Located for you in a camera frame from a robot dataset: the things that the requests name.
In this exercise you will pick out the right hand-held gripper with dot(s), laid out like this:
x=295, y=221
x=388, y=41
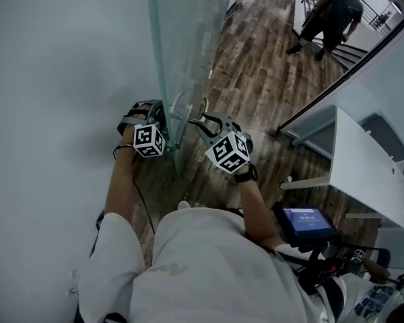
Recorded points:
x=229, y=151

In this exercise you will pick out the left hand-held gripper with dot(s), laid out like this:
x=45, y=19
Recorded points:
x=149, y=140

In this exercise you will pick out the frosted glass door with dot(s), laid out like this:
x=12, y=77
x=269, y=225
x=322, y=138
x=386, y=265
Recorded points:
x=182, y=29

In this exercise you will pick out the person's right forearm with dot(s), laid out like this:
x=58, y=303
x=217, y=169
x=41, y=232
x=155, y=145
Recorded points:
x=259, y=214

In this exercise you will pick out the person's left forearm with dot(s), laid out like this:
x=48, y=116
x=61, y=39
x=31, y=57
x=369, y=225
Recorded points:
x=119, y=183

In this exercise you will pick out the person's left hand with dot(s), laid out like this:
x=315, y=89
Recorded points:
x=142, y=113

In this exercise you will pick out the black wristwatch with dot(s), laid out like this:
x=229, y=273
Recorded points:
x=245, y=175

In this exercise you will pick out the person's white left shoe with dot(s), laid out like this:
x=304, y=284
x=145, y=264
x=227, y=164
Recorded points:
x=184, y=206

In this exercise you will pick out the blue screen device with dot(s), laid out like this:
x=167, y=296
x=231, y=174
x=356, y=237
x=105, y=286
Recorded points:
x=304, y=222

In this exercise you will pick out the person in white shirt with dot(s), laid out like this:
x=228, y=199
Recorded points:
x=205, y=271

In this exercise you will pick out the white desk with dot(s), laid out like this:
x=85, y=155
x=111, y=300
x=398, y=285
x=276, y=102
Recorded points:
x=363, y=167

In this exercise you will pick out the dark staircase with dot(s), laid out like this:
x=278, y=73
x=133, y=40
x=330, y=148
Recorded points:
x=350, y=54

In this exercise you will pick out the black chest rig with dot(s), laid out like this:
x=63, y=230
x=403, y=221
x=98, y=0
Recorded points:
x=326, y=268

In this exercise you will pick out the blue white printed bag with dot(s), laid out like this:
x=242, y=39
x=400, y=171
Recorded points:
x=373, y=299

